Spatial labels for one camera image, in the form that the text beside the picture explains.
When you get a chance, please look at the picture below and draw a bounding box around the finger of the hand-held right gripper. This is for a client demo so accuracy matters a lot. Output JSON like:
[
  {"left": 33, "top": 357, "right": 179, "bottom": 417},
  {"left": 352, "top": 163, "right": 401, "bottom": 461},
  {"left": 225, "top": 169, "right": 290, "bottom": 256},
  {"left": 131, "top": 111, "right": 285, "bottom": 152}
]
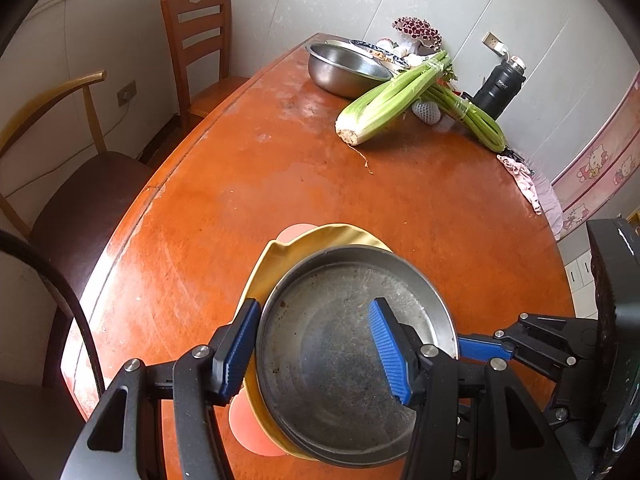
[
  {"left": 457, "top": 312, "right": 599, "bottom": 382},
  {"left": 452, "top": 400, "right": 483, "bottom": 480}
]

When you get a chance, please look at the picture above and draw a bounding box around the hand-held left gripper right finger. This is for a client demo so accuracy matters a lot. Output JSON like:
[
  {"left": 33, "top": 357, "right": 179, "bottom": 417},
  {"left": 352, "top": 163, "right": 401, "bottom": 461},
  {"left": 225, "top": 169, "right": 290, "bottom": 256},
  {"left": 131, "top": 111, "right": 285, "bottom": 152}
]
[{"left": 367, "top": 297, "right": 566, "bottom": 480}]

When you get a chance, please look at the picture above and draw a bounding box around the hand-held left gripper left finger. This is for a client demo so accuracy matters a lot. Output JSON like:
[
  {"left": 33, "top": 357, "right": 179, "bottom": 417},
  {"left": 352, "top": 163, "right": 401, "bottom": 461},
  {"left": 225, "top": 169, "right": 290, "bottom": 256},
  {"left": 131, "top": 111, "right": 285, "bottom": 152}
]
[{"left": 59, "top": 298, "right": 262, "bottom": 480}]

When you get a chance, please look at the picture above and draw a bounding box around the round steel pan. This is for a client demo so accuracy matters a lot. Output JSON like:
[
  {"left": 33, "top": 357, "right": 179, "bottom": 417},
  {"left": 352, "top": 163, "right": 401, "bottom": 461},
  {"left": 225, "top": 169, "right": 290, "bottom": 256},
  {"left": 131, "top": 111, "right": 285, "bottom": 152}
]
[{"left": 255, "top": 246, "right": 460, "bottom": 468}]

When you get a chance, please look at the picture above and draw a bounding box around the orange plate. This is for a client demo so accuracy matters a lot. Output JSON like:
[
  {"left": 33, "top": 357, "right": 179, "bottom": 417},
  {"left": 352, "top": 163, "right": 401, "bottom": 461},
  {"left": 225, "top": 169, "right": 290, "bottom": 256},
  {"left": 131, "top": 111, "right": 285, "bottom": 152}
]
[{"left": 227, "top": 223, "right": 321, "bottom": 457}]

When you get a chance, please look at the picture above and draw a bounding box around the yellow fluted plate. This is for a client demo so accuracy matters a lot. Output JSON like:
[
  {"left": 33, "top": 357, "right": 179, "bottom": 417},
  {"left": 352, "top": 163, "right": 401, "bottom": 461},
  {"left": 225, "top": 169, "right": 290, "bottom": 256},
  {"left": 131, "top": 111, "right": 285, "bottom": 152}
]
[{"left": 243, "top": 223, "right": 393, "bottom": 461}]

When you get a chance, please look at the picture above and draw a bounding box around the white drawer cabinet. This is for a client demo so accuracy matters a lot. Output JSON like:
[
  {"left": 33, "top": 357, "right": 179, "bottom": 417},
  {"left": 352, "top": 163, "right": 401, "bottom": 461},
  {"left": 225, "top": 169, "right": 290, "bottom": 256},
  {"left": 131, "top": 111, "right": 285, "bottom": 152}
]
[{"left": 562, "top": 252, "right": 601, "bottom": 318}]

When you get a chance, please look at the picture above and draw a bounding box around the lilac cloth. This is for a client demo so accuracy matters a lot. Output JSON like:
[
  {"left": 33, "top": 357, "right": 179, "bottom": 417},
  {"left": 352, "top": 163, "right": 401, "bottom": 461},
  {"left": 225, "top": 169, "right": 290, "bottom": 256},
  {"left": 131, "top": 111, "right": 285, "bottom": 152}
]
[{"left": 530, "top": 170, "right": 566, "bottom": 241}]

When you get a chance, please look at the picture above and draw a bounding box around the pink cartoon printed board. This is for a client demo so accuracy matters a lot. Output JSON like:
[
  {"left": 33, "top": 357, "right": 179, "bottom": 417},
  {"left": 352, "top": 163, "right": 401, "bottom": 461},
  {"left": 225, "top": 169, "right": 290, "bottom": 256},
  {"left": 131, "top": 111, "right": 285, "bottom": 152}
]
[{"left": 550, "top": 70, "right": 640, "bottom": 241}]

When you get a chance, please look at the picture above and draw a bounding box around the pink cloth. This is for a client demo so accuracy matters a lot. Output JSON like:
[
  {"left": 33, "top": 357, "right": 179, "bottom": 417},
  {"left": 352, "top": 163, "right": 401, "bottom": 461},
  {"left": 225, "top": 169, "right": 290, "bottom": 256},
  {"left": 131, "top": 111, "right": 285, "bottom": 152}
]
[{"left": 496, "top": 154, "right": 543, "bottom": 216}]

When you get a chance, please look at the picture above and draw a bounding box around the curved-back wooden chair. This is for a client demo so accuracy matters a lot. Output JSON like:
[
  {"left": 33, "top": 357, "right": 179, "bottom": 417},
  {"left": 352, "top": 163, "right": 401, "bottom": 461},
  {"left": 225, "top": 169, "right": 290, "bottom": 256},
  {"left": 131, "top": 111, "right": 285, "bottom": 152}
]
[{"left": 0, "top": 71, "right": 156, "bottom": 388}]

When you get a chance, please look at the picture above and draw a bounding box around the slim celery bunch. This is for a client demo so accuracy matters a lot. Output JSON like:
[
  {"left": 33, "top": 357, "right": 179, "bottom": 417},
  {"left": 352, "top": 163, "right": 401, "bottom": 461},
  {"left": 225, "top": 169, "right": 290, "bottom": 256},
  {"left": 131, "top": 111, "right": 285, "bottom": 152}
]
[{"left": 425, "top": 80, "right": 507, "bottom": 153}]

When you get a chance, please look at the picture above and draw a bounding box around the fruit in white foam net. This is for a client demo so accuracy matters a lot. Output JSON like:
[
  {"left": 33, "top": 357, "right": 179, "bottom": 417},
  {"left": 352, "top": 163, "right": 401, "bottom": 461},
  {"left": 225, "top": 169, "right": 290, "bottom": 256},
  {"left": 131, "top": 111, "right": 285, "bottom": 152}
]
[{"left": 411, "top": 100, "right": 443, "bottom": 125}]

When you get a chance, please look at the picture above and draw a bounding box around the thick celery bunch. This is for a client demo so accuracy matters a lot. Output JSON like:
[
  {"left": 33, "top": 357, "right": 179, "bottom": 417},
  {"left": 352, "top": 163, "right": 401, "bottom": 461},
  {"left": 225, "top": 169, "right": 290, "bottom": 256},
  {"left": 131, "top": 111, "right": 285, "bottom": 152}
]
[{"left": 335, "top": 50, "right": 453, "bottom": 147}]

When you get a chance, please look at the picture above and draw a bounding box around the black thermos flask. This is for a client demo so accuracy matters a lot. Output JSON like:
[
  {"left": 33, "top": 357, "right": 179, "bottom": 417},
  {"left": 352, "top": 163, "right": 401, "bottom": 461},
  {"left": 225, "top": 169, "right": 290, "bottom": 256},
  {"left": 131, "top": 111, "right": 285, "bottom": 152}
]
[{"left": 470, "top": 55, "right": 527, "bottom": 121}]

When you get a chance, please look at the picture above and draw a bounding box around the large steel bowl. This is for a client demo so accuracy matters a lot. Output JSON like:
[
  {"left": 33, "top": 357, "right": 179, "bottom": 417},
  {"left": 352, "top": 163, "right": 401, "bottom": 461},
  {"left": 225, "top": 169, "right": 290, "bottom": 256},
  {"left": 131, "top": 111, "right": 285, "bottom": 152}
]
[{"left": 306, "top": 42, "right": 396, "bottom": 100}]

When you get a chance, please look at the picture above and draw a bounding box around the slatted wooden chair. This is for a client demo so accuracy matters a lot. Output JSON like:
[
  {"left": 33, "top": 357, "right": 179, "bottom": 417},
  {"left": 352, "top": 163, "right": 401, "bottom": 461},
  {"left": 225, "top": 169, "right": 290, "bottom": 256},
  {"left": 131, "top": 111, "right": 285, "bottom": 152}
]
[{"left": 160, "top": 0, "right": 251, "bottom": 121}]

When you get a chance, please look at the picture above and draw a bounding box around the blue patterned bowl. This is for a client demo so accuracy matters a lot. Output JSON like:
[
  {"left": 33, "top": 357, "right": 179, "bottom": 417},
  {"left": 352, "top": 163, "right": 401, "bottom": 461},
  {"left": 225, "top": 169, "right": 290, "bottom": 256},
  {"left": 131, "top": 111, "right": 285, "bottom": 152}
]
[{"left": 349, "top": 38, "right": 408, "bottom": 72}]

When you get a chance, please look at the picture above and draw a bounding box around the red patterned bag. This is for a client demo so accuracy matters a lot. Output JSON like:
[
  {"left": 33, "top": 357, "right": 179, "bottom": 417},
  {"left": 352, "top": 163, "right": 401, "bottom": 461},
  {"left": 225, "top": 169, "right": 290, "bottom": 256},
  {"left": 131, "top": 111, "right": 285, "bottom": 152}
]
[{"left": 391, "top": 16, "right": 438, "bottom": 51}]

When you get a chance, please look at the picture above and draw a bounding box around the dark wall socket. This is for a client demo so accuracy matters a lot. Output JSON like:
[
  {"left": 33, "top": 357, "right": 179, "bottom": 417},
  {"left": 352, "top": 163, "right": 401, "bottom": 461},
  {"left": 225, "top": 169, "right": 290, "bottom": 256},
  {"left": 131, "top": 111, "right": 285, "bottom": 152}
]
[{"left": 116, "top": 80, "right": 138, "bottom": 108}]

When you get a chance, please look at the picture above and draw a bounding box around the white wall outlet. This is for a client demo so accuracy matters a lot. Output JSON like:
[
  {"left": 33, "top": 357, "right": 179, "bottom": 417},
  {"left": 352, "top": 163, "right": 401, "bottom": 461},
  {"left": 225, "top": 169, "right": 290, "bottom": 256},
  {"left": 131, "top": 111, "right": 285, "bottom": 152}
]
[{"left": 481, "top": 31, "right": 511, "bottom": 56}]

